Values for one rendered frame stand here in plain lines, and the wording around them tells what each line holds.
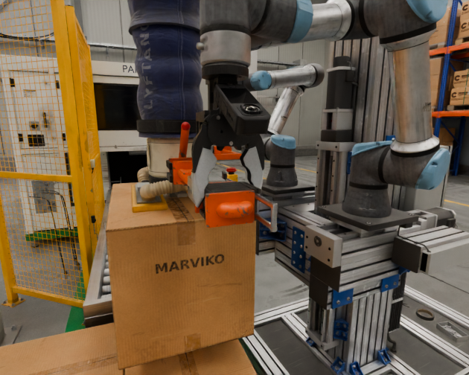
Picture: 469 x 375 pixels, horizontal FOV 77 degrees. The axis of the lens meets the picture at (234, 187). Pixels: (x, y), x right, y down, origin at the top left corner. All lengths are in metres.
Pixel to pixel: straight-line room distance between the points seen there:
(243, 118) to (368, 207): 0.72
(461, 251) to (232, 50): 0.98
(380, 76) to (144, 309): 1.09
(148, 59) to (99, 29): 9.36
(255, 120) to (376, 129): 0.93
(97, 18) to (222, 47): 9.99
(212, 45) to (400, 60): 0.52
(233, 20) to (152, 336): 0.79
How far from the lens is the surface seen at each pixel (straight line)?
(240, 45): 0.45
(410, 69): 0.85
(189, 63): 0.97
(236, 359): 1.15
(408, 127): 0.89
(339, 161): 1.22
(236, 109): 0.38
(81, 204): 2.03
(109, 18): 10.44
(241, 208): 0.41
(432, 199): 1.53
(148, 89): 0.97
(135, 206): 0.89
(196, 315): 0.92
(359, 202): 1.00
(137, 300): 0.86
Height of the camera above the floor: 1.32
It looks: 12 degrees down
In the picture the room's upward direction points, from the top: straight up
